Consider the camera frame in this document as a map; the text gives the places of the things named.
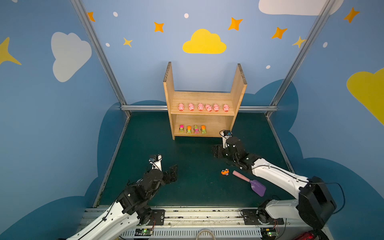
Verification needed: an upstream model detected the wooden shelf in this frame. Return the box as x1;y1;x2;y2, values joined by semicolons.
163;62;248;139

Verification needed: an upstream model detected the small orange toy car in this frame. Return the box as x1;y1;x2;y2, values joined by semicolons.
221;169;230;176

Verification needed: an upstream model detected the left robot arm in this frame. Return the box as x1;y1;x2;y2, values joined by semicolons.
69;165;178;240

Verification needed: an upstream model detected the pink pig toy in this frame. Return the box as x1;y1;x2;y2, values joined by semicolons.
223;104;230;112
198;103;204;112
189;103;195;112
206;104;213;112
178;103;185;112
213;104;220;112

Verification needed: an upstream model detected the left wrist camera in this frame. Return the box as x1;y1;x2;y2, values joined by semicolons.
149;155;163;171

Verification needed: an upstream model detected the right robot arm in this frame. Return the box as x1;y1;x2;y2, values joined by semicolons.
213;136;337;230

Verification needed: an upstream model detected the purple pink toy shovel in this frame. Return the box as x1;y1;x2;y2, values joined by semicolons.
233;171;267;197

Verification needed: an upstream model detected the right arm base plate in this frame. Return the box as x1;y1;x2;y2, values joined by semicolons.
241;209;285;225

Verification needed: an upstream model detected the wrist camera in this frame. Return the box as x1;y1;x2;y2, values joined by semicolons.
219;130;232;149
149;155;163;171

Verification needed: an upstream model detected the red black tool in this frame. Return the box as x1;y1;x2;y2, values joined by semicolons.
293;230;329;240

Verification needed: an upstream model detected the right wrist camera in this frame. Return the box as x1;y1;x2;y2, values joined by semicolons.
219;130;232;149

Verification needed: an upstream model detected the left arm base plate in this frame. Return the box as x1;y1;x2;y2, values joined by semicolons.
142;209;165;226

